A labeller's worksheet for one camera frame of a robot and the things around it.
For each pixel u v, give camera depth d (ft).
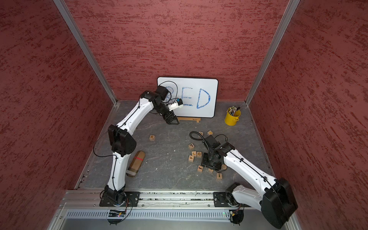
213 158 1.89
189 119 3.44
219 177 2.60
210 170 2.68
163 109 2.52
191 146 3.02
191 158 2.84
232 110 3.04
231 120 3.33
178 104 2.59
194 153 2.91
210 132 3.24
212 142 2.11
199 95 3.19
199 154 2.88
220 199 2.42
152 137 3.13
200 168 2.72
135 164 2.74
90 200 2.50
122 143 1.86
